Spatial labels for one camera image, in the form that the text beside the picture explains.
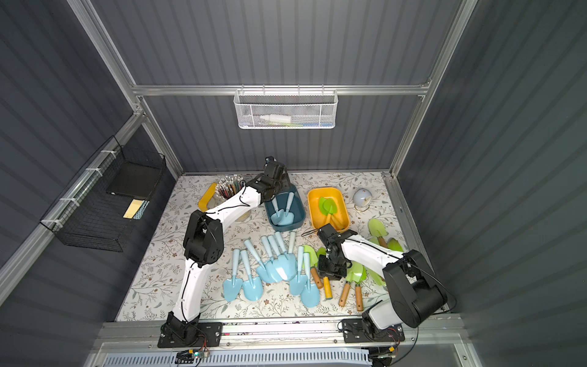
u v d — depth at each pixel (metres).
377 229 0.99
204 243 0.58
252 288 0.81
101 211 0.75
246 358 0.77
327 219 0.99
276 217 1.02
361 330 0.74
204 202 0.96
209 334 0.75
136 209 0.76
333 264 0.73
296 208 1.05
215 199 1.02
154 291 0.83
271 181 0.78
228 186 0.93
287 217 1.01
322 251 0.93
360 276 0.84
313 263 0.89
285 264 0.87
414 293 0.44
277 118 0.95
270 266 0.87
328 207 1.05
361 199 1.02
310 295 0.81
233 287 0.84
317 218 1.02
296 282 0.85
